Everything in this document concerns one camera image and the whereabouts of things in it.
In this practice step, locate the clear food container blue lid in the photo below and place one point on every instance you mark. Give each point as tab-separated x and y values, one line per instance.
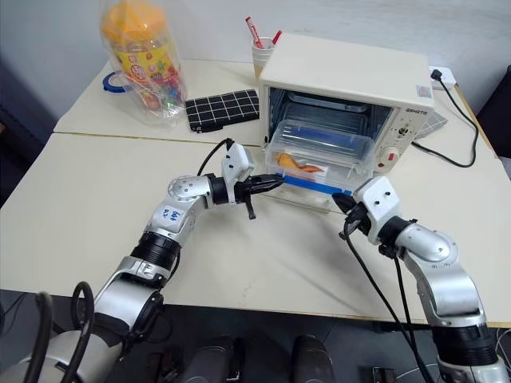
319	147

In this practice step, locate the pink oven sticker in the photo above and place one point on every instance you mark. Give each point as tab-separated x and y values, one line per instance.
423	91

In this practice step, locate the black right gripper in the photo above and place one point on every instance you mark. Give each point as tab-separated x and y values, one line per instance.
357	221

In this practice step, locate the blue tape roll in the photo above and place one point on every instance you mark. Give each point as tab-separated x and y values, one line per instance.
109	84

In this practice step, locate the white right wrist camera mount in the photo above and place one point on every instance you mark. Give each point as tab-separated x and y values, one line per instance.
379	203

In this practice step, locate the glass toaster oven door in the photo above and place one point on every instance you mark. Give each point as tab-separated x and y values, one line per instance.
307	194

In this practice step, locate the bagged snack jar orange lid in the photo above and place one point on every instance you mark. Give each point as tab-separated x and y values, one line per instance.
143	60

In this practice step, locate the short red marker pen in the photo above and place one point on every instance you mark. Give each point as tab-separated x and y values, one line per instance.
276	37

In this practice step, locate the small oven control knob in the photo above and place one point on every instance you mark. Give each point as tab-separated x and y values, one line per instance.
403	131

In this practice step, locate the white paper cup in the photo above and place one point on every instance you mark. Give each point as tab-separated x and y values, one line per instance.
261	58

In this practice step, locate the white power strip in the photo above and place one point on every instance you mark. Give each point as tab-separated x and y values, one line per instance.
445	77

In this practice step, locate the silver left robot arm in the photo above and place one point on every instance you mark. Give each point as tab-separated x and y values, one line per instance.
159	223

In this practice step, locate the orange food piece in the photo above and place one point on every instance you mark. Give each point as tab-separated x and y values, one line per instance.
297	163

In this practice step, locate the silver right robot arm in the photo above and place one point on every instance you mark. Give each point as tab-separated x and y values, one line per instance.
443	275

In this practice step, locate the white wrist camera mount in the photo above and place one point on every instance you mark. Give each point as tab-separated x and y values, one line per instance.
237	161
379	203

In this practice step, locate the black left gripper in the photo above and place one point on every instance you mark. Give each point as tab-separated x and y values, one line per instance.
244	190

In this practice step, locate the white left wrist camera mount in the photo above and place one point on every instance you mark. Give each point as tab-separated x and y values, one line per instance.
237	161

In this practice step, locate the black white grid pouch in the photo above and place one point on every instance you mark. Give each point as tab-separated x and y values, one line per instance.
221	109

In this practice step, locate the long red marker pen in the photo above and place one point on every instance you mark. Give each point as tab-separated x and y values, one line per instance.
253	31

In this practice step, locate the cream toaster oven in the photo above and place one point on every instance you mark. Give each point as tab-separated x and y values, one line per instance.
347	76

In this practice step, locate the dark rounded shape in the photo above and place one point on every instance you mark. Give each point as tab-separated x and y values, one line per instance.
215	359
311	359

